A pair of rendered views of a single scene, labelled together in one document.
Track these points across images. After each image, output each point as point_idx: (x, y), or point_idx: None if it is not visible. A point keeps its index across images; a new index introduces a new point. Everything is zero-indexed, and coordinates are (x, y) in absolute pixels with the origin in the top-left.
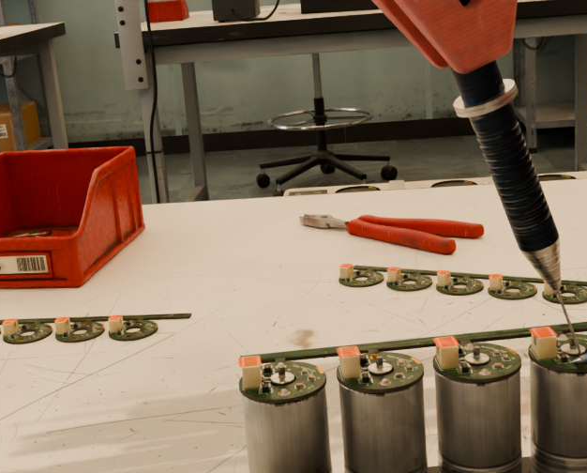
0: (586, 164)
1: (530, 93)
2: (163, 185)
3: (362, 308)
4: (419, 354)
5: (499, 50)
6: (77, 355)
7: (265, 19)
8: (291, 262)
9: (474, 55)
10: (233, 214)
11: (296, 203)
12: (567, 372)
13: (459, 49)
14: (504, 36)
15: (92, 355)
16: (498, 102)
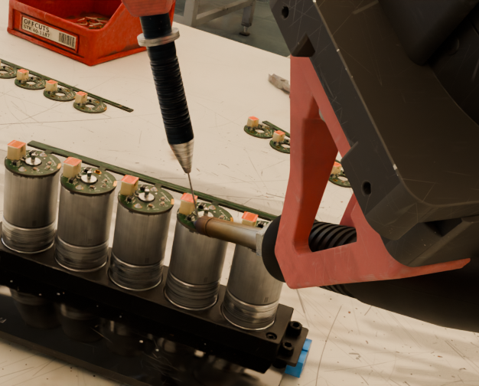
0: None
1: None
2: None
3: (237, 149)
4: (234, 191)
5: (158, 9)
6: (43, 107)
7: None
8: (231, 102)
9: (139, 7)
10: (235, 55)
11: (284, 63)
12: (184, 226)
13: (128, 0)
14: (161, 1)
15: (52, 111)
16: (153, 42)
